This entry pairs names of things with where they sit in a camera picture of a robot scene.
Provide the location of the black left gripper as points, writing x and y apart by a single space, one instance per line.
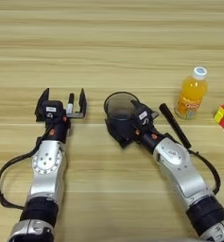
56 132

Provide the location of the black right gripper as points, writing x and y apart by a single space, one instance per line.
146 138

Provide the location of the black mesh cup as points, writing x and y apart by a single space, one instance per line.
119 107

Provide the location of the orange juice bottle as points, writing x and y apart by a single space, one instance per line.
192 94

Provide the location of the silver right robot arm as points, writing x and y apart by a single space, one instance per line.
186 176

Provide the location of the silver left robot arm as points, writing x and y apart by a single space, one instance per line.
47 176

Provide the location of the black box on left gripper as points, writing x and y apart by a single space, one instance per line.
53 109

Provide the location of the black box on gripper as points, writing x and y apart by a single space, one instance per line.
143 117
53 109

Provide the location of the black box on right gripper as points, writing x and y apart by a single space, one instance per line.
143 117

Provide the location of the black pen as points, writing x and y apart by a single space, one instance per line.
175 126

